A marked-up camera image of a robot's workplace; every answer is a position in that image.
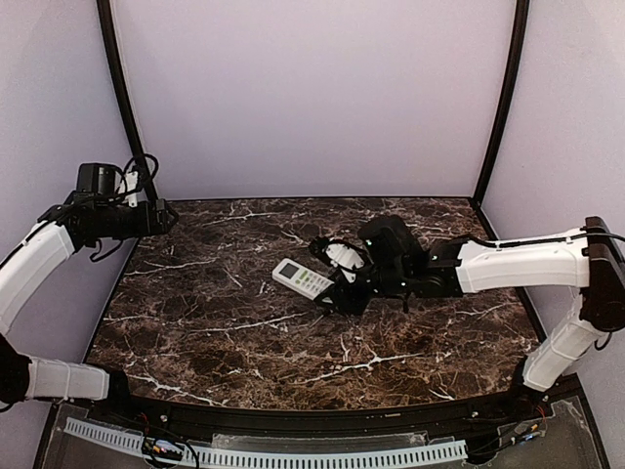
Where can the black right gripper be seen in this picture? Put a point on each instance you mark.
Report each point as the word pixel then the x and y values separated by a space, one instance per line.
pixel 349 294

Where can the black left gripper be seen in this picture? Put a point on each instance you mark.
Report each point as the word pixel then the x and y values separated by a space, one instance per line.
pixel 162 216

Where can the white remote control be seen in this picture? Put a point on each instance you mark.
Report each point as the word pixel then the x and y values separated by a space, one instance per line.
pixel 300 279

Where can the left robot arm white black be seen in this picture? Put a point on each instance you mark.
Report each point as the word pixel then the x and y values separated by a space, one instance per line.
pixel 105 204

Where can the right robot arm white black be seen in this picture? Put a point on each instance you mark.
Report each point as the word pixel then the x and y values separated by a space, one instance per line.
pixel 391 263

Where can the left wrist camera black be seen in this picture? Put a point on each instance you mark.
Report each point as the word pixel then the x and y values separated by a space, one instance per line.
pixel 128 186

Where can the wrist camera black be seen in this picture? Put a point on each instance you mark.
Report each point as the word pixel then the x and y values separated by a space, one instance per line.
pixel 128 186
pixel 325 249

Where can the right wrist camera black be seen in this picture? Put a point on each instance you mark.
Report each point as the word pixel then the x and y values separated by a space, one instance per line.
pixel 325 249

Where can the white slotted cable duct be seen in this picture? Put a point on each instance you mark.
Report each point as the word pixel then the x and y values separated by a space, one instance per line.
pixel 230 451

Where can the black table front rail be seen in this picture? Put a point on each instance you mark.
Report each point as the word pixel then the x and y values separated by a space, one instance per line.
pixel 467 416

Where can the left black frame post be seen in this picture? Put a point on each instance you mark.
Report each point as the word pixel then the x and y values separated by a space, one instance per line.
pixel 116 72

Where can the black frame post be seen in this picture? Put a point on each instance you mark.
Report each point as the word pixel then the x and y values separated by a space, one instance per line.
pixel 504 102
pixel 116 72

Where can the right black frame post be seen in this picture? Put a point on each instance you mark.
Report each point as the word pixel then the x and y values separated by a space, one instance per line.
pixel 504 102

